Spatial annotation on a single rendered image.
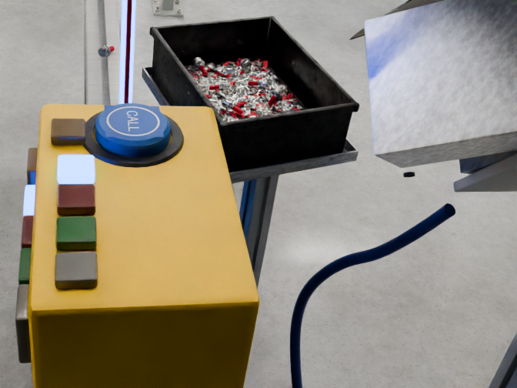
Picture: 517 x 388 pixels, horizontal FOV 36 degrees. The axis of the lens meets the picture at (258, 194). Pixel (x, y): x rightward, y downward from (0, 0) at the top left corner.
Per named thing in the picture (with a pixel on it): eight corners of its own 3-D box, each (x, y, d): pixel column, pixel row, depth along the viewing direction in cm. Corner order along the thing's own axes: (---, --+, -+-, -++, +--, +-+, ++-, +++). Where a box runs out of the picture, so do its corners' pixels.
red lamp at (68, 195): (95, 215, 37) (95, 206, 37) (56, 216, 37) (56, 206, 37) (95, 192, 39) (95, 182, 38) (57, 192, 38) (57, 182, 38)
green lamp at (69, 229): (96, 250, 36) (97, 241, 35) (55, 252, 35) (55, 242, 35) (95, 224, 37) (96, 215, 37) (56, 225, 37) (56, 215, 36)
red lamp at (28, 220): (36, 288, 39) (33, 243, 38) (23, 288, 39) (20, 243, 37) (38, 257, 41) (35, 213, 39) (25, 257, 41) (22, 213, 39)
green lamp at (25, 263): (34, 324, 38) (31, 279, 36) (21, 324, 37) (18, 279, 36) (35, 290, 39) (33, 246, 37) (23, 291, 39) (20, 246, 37)
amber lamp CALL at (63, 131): (85, 145, 42) (85, 136, 41) (50, 145, 41) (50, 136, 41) (85, 126, 43) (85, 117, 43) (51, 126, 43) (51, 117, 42)
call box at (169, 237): (236, 439, 41) (264, 298, 34) (35, 456, 39) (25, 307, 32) (199, 234, 53) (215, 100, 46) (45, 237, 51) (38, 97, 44)
